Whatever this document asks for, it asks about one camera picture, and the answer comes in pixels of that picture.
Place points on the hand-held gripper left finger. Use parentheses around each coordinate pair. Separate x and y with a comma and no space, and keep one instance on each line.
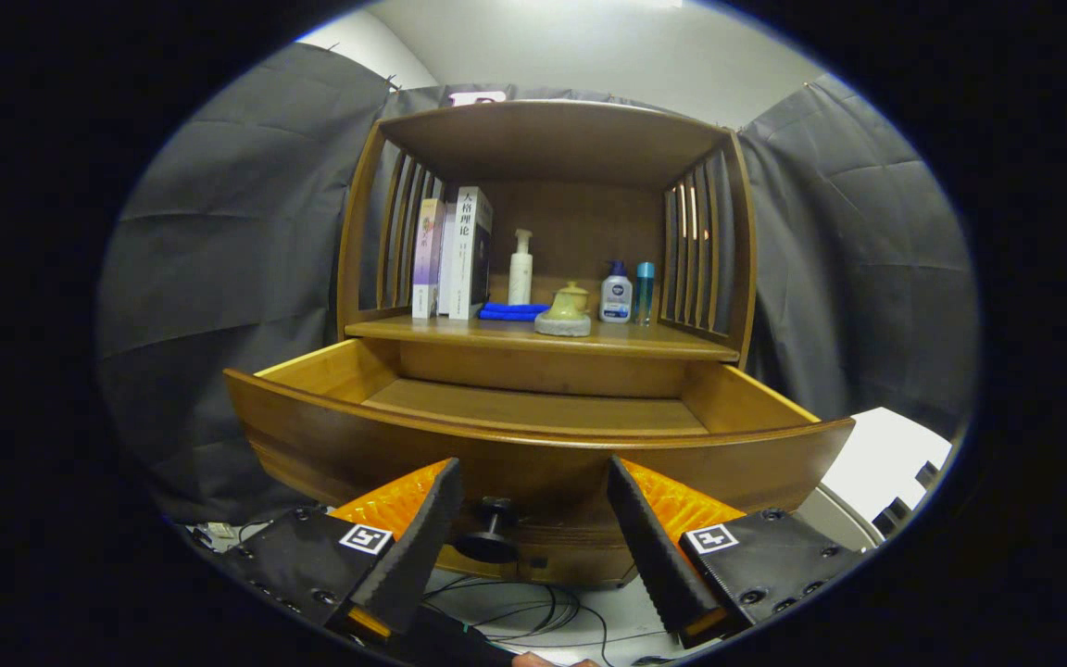
(418,547)

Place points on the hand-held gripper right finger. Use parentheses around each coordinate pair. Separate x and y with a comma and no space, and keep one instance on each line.
(654,556)

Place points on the wooden drawer with black knob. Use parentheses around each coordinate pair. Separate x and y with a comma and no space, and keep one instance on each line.
(533,408)

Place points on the pale yellow grey-rimmed sponge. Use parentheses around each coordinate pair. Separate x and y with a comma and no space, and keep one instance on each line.
(563,326)

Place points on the wooden countertop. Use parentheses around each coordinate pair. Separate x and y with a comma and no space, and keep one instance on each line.
(496,332)

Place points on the wooden cabinet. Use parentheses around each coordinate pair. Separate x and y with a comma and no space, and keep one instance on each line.
(571,213)

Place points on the white flat panel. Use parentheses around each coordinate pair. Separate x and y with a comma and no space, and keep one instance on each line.
(876,454)

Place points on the blue folded cloth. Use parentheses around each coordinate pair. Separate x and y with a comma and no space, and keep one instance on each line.
(506,312)

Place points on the white lotion bottle blue cap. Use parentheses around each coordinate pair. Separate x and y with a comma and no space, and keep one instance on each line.
(616,301)

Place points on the slim blue bottle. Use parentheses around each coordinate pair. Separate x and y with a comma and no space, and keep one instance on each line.
(645,292)

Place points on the yellow lidded teacup with saucer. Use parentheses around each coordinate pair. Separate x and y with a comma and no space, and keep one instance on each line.
(572,298)

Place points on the thin white book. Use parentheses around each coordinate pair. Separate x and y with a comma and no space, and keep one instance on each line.
(446,269)

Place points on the purple paperback book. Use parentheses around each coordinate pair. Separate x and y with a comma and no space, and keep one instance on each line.
(427,259)

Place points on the thick white book dark cover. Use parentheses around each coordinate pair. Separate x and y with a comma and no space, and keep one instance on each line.
(464,259)

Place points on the white pump bottle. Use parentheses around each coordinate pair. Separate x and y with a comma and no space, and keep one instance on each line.
(520,273)

